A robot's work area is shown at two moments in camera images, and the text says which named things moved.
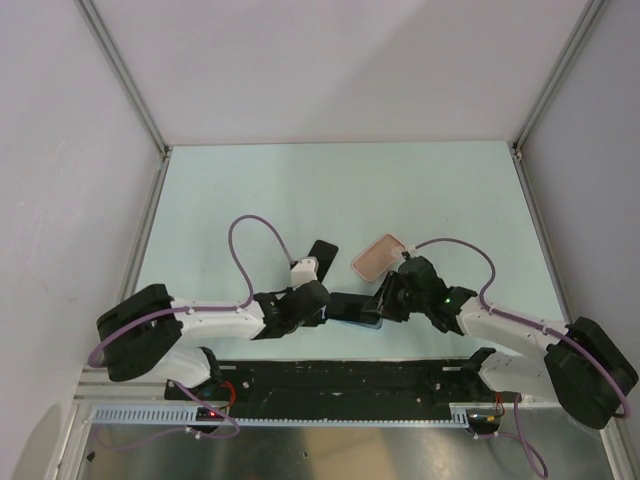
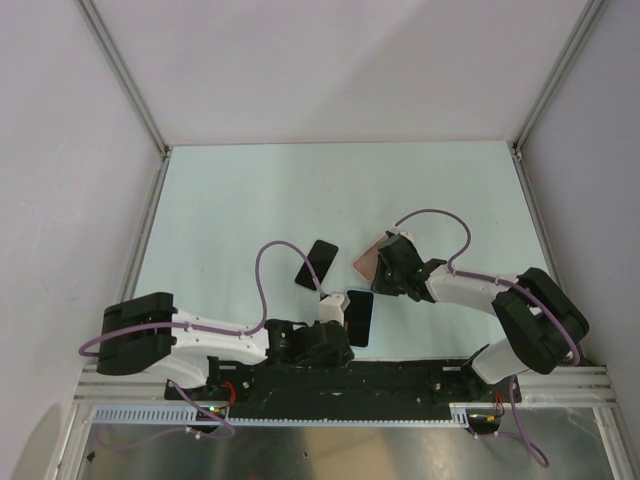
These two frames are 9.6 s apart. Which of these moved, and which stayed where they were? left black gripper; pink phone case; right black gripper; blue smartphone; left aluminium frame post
Moved: blue smartphone; right black gripper; left black gripper
Stayed: left aluminium frame post; pink phone case
